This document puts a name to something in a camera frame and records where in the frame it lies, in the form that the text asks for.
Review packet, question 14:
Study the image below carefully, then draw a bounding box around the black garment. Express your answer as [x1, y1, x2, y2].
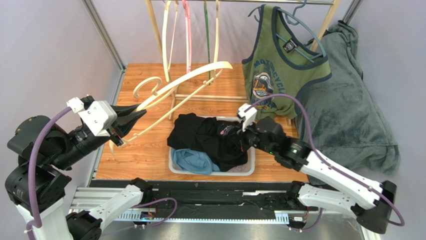
[167, 113, 250, 172]

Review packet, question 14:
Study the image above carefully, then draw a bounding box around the mauve tank top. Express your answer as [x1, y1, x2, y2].
[228, 163, 250, 173]

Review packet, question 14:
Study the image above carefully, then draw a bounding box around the blue tank top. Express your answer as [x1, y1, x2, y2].
[171, 148, 214, 175]

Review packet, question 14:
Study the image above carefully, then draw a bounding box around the beige wooden hanger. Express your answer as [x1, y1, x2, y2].
[213, 0, 220, 63]

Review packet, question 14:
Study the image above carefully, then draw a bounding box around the pink plastic hanger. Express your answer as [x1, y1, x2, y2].
[182, 0, 192, 73]

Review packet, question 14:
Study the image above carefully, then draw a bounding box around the cream plastic hanger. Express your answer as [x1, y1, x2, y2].
[161, 0, 181, 83]

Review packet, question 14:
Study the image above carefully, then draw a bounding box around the green plastic hanger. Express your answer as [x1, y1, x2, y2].
[203, 0, 213, 86]

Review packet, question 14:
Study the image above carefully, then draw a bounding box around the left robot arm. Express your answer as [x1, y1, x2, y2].
[5, 95, 153, 240]

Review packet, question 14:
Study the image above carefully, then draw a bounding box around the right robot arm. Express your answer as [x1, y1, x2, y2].
[237, 116, 397, 234]

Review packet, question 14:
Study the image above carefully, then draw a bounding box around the olive green tank top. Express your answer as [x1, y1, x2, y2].
[241, 4, 332, 120]

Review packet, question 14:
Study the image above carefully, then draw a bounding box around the teal plastic hanger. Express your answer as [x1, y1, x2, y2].
[247, 0, 328, 64]

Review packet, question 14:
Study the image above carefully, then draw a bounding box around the white plastic basket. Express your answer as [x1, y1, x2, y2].
[166, 113, 256, 176]

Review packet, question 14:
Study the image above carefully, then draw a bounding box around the wooden clothes rack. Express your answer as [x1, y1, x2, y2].
[145, 0, 341, 121]

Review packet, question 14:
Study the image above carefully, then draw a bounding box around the grey fleece blanket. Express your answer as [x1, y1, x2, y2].
[295, 21, 401, 176]

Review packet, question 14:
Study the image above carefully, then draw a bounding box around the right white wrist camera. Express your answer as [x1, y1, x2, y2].
[236, 103, 257, 132]

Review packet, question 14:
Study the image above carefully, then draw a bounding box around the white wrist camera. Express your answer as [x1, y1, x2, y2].
[66, 97, 117, 137]
[236, 103, 257, 132]

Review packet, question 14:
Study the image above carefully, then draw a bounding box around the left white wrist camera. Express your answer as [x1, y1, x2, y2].
[66, 97, 117, 137]

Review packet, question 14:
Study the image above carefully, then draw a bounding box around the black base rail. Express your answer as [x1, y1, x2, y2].
[69, 179, 320, 221]

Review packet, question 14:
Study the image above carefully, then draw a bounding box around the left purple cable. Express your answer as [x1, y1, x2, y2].
[25, 106, 73, 240]

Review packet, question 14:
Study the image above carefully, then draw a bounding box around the aluminium frame post left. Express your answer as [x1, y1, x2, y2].
[82, 0, 126, 73]

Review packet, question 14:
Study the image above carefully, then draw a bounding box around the aluminium frame post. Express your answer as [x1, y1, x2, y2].
[341, 0, 363, 24]
[82, 0, 126, 73]

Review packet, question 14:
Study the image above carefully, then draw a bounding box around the aluminium frame post right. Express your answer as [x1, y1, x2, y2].
[341, 0, 363, 24]

